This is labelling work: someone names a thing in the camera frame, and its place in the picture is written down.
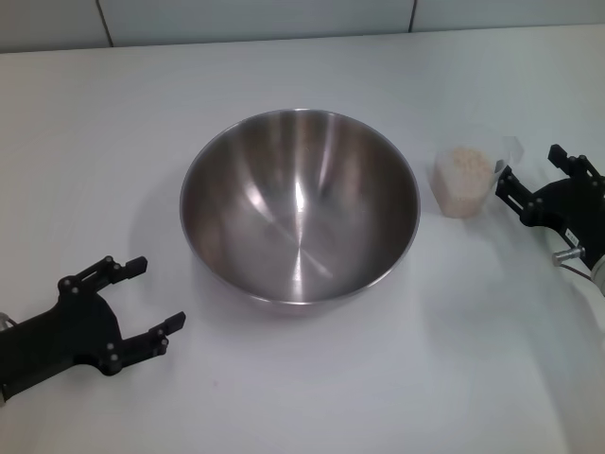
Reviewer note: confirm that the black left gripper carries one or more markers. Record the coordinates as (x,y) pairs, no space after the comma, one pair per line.
(61,336)

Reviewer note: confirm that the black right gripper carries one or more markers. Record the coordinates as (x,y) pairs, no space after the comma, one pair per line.
(567,208)

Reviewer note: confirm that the white rice grains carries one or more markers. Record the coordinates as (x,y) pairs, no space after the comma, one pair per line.
(465,163)

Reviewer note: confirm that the clear plastic measuring cup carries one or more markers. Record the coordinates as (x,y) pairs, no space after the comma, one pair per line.
(444,194)

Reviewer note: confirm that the stainless steel mixing bowl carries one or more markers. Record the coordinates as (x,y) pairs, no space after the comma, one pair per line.
(298,213)

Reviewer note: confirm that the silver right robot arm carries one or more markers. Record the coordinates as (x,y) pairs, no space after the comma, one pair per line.
(600,276)

